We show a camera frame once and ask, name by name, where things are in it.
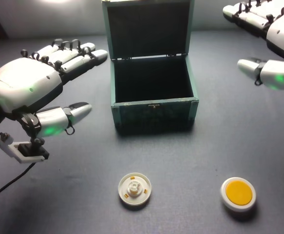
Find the white bracket with black camera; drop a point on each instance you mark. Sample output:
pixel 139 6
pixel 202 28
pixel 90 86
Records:
pixel 22 152

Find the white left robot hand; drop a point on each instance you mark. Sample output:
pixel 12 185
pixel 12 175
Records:
pixel 22 80

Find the white round cap with clips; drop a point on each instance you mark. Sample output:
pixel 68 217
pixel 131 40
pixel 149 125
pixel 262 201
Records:
pixel 134 189

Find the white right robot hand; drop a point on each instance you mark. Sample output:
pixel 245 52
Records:
pixel 281 31

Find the green wooden chest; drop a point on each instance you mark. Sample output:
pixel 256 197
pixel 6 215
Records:
pixel 154 107

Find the yellow round button white rim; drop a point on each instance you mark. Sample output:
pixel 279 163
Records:
pixel 238 193

